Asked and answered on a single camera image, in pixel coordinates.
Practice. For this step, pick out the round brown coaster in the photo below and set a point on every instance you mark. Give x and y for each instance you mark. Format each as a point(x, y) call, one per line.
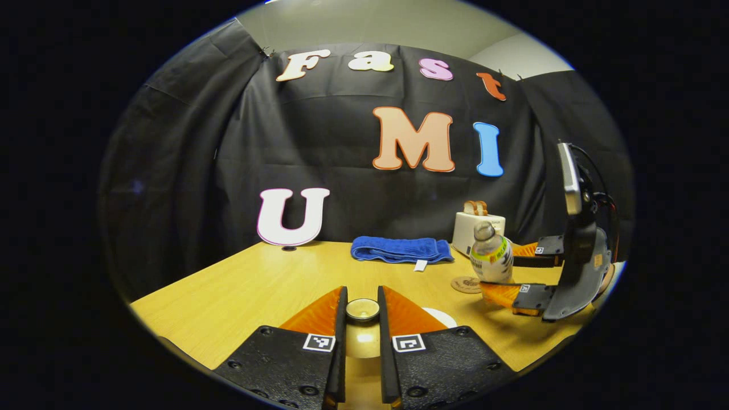
point(464, 286)

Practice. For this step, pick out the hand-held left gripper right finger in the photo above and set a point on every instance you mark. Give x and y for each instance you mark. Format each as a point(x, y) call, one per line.
point(386, 353)

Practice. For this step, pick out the black backdrop cloth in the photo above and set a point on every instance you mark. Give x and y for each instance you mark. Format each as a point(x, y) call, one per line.
point(199, 171)

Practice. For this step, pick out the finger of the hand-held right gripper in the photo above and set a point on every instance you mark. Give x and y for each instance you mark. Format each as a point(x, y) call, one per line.
point(538, 261)
point(532, 296)

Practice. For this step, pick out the beige teacup lid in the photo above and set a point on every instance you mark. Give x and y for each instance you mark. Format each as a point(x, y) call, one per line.
point(363, 336)

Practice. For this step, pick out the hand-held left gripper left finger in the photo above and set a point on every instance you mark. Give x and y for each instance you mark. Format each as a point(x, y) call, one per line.
point(340, 353)

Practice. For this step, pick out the blue folded towel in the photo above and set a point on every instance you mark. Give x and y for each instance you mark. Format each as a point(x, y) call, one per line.
point(398, 249)

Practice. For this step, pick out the cream toaster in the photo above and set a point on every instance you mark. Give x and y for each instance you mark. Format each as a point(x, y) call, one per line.
point(464, 233)

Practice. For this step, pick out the white teacup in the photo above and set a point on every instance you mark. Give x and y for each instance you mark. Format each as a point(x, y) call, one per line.
point(441, 316)

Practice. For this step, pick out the clear water bottle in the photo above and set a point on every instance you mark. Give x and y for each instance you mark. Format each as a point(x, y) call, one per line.
point(492, 259)

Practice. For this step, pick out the toast slice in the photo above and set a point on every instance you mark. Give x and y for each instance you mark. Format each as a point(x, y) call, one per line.
point(482, 208)
point(469, 208)

